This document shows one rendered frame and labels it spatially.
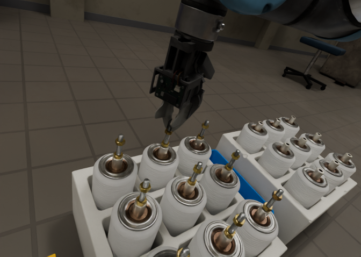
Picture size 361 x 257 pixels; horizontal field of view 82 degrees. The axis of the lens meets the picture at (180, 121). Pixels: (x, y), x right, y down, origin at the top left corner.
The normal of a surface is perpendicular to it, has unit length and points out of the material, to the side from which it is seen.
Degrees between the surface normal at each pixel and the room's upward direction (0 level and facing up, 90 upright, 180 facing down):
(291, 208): 90
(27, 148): 0
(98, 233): 0
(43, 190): 0
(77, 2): 90
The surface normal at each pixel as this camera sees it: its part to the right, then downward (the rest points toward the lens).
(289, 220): -0.82, 0.11
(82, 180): 0.27, -0.80
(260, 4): 0.17, 0.58
